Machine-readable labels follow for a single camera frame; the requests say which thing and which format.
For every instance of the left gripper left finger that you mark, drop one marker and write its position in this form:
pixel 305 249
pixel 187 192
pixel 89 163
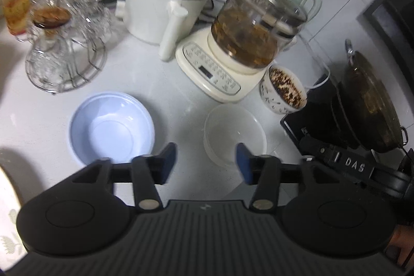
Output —
pixel 147 171

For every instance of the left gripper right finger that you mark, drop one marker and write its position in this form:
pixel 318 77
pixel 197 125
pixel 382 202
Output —
pixel 263 172

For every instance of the light blue bowl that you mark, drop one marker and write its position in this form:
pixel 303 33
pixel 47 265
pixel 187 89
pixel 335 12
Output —
pixel 110 125

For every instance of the white ceramic bowl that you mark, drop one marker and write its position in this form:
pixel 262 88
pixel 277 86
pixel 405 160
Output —
pixel 228 125

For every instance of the white leaf plate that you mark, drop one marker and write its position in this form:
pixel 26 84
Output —
pixel 11 246

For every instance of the person right hand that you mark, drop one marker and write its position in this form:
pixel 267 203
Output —
pixel 402 238

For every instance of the black wok with lid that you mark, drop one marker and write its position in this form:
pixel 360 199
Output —
pixel 367 106

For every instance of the bowl with dark spices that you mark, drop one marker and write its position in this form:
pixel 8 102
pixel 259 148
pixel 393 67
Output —
pixel 281 91

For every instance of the glass health kettle with base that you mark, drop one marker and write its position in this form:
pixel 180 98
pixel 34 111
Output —
pixel 229 58

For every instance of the wire glass cup rack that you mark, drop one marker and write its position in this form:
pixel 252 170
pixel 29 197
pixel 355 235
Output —
pixel 68 40

